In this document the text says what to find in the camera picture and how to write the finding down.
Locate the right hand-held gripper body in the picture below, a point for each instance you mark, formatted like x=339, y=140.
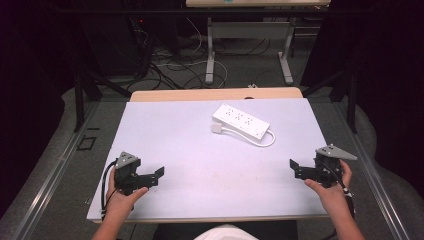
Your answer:
x=330, y=160

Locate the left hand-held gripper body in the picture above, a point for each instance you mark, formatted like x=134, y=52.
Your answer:
x=126, y=166

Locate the person's left hand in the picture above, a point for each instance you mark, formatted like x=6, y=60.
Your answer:
x=120, y=201

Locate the person's right hand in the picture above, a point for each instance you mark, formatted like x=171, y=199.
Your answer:
x=333, y=196

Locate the white table mat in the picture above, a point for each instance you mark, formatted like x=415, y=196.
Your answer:
x=200, y=166

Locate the person's dark lap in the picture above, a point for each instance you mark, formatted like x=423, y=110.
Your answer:
x=173, y=231

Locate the black metal stand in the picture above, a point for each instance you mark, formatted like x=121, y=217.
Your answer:
x=351, y=100
x=80, y=100

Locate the white power strip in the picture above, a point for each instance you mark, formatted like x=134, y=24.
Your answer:
x=240, y=120

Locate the white power plug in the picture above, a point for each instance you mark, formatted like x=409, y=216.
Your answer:
x=216, y=128

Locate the person's white shirt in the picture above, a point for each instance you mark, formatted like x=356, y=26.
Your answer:
x=226, y=233

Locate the dark computer tower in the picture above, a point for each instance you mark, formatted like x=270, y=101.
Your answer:
x=113, y=46

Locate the aluminium floor rail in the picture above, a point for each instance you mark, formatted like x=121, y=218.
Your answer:
x=50, y=176
x=373, y=176

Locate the white metal desk frame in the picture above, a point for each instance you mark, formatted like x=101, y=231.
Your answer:
x=250, y=30

